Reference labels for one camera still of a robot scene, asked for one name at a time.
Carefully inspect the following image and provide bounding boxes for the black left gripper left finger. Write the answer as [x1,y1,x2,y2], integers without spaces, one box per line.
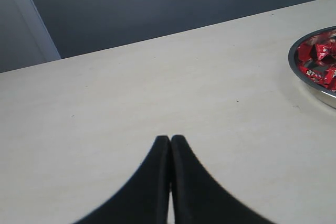
[77,135,171,223]

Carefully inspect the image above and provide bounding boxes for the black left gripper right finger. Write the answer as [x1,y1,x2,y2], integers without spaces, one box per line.
[171,135,271,223]

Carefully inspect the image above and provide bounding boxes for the steel bowl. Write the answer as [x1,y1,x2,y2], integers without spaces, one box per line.
[288,26,335,108]

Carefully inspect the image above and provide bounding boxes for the red wrapped candy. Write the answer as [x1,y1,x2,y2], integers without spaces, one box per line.
[304,65,335,91]
[312,42,335,65]

